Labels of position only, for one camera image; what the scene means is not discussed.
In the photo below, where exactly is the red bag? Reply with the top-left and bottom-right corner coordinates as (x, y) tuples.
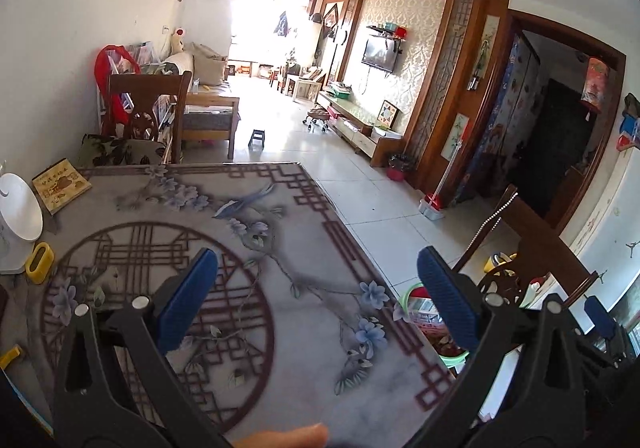
(94, 44), (142, 139)

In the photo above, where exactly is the yellow plastic case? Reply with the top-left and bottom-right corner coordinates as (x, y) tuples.
(25, 242), (55, 285)

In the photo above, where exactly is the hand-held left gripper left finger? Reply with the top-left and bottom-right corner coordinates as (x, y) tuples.
(52, 248), (236, 448)

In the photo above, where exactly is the brown yellow book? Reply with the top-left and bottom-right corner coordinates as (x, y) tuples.
(31, 158), (93, 216)

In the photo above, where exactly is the floral printed tablecloth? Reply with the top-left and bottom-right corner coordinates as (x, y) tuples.
(0, 161), (458, 448)

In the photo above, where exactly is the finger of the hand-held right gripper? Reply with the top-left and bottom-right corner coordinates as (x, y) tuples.
(582, 295), (636, 359)

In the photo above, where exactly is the pale wooden coffee table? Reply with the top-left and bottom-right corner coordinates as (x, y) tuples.
(291, 77), (323, 104)

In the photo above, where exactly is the wall shelf with containers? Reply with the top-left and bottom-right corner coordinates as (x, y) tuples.
(366, 21), (407, 54)

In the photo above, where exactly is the wooden sofa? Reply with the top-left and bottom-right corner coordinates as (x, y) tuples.
(162, 43), (241, 159)

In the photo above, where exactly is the red hanging lantern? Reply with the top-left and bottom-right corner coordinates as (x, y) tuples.
(580, 57), (612, 115)

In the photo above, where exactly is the white bead string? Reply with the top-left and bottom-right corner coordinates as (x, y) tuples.
(470, 192), (520, 249)

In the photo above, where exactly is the person's left hand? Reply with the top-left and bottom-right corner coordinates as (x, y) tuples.
(227, 423), (330, 448)

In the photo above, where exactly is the yellow plastic piece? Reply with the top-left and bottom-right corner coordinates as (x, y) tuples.
(0, 344), (25, 371)

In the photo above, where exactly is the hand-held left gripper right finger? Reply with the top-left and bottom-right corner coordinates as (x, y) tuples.
(407, 245), (586, 448)

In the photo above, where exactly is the dark wooden dining chair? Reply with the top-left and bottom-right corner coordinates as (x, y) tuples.
(107, 71), (193, 164)

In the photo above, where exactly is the carved wooden dining chair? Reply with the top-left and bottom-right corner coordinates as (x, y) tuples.
(452, 184), (601, 324)

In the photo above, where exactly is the wall-mounted television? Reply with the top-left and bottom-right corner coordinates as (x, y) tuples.
(361, 38), (400, 75)

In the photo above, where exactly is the red bucket with green rim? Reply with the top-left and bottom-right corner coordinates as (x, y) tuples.
(400, 282), (473, 369)

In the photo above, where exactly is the floral seat cushion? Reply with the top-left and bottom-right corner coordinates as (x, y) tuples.
(77, 133), (166, 166)

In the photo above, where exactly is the beige sofa cushion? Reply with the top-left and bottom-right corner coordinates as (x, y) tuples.
(192, 46), (228, 86)

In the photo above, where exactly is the long television cabinet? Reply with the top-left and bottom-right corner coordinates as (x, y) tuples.
(316, 88), (405, 166)

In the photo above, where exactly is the small wall scroll painting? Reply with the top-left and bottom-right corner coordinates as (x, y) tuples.
(447, 113), (471, 154)

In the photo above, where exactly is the round rolling stool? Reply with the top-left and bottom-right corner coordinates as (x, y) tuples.
(302, 106), (332, 133)

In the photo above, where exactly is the cartoon printed door curtain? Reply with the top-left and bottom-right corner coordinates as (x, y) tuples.
(462, 36), (541, 204)

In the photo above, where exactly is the long wall scroll painting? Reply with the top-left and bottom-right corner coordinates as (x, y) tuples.
(467, 14), (501, 92)

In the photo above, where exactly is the framed star board game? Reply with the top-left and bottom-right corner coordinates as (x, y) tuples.
(377, 99), (402, 130)

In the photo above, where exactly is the yellow toy car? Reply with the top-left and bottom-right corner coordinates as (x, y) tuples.
(482, 252), (516, 274)

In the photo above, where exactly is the red blue wall decoration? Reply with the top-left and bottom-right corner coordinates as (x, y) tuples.
(616, 93), (640, 151)

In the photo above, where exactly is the red bin with black liner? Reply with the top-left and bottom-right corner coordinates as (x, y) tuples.
(387, 154), (416, 183)

